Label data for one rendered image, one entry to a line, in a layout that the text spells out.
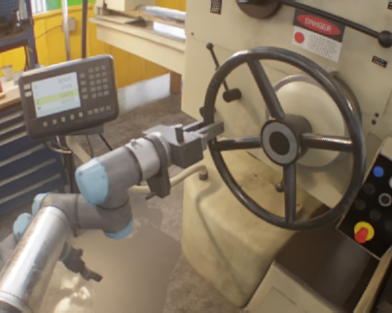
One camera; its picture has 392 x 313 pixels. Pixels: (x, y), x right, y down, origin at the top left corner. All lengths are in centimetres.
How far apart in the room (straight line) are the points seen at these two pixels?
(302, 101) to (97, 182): 42
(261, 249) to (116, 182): 85
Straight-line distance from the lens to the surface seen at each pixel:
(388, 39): 58
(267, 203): 139
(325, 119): 60
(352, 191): 50
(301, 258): 126
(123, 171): 51
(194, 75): 100
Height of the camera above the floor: 160
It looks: 38 degrees down
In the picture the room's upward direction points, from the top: 5 degrees clockwise
